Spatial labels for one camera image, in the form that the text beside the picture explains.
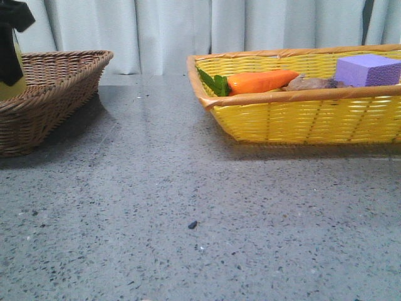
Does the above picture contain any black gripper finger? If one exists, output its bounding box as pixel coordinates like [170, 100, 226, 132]
[12, 1, 36, 33]
[0, 0, 24, 87]

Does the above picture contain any yellow packing tape roll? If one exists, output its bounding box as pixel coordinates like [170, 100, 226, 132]
[1, 26, 27, 101]

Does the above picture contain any brown wicker basket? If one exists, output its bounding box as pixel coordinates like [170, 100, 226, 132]
[1, 50, 113, 157]

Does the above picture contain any white pleated curtain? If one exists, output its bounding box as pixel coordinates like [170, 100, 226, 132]
[17, 0, 400, 75]

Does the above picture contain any orange toy carrot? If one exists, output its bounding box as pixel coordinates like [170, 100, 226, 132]
[197, 68, 299, 97]

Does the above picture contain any small black debris piece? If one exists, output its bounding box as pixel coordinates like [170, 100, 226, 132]
[187, 221, 198, 230]

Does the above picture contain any brown dried leaf object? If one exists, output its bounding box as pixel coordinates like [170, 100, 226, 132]
[281, 75, 348, 92]

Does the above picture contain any purple foam block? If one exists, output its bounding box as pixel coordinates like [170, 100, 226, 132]
[335, 54, 400, 87]

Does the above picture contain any yellow woven basket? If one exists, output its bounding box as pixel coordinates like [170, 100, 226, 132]
[187, 44, 400, 144]

